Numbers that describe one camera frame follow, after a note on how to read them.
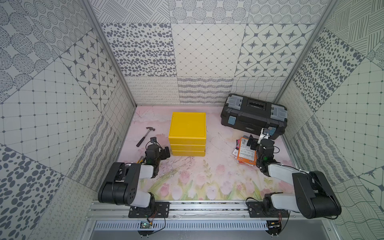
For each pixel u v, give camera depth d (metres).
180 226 0.70
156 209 0.73
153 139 0.83
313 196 0.42
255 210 0.73
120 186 0.44
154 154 0.72
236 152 0.93
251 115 0.93
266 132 0.78
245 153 0.92
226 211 0.75
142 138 1.01
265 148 0.68
